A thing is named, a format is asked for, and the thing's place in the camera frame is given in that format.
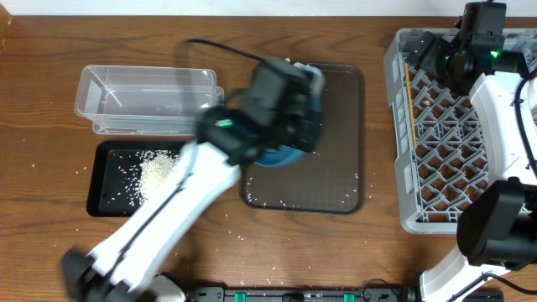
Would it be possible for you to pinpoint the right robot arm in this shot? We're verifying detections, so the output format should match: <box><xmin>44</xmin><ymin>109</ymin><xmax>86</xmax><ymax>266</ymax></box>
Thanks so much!
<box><xmin>401</xmin><ymin>1</ymin><xmax>536</xmax><ymax>301</ymax></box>

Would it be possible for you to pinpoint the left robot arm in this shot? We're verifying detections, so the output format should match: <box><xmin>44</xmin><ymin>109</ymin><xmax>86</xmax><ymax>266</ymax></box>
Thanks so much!
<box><xmin>60</xmin><ymin>58</ymin><xmax>326</xmax><ymax>301</ymax></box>

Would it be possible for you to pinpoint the black plastic bin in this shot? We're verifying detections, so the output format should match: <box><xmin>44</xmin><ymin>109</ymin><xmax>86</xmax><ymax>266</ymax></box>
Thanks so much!
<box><xmin>86</xmin><ymin>140</ymin><xmax>184</xmax><ymax>217</ymax></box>

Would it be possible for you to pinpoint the clear plastic bin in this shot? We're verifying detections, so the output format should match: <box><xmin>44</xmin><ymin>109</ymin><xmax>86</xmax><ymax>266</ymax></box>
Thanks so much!
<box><xmin>74</xmin><ymin>65</ymin><xmax>224</xmax><ymax>136</ymax></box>

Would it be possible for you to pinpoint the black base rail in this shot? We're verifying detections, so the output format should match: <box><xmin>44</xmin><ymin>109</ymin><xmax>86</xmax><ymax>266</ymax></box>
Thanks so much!
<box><xmin>185</xmin><ymin>287</ymin><xmax>399</xmax><ymax>302</ymax></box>

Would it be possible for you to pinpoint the dark blue plate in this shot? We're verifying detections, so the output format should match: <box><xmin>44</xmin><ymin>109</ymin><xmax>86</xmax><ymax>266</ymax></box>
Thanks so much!
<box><xmin>255</xmin><ymin>96</ymin><xmax>322</xmax><ymax>168</ymax></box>

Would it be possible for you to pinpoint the dark brown serving tray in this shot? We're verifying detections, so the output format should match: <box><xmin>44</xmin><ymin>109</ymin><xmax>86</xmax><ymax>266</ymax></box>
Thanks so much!
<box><xmin>240</xmin><ymin>63</ymin><xmax>365</xmax><ymax>215</ymax></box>

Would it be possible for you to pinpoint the white tissue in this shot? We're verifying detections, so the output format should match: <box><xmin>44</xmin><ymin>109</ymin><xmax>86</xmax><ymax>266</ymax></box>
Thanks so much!
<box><xmin>285</xmin><ymin>58</ymin><xmax>326</xmax><ymax>96</ymax></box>

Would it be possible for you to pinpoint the pile of white rice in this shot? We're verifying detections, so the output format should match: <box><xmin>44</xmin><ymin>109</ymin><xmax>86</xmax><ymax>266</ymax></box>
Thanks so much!
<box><xmin>114</xmin><ymin>150</ymin><xmax>179</xmax><ymax>207</ymax></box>

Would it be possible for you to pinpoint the grey dishwasher rack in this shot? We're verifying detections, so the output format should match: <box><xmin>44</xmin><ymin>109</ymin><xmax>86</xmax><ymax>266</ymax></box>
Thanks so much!
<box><xmin>383</xmin><ymin>29</ymin><xmax>488</xmax><ymax>234</ymax></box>

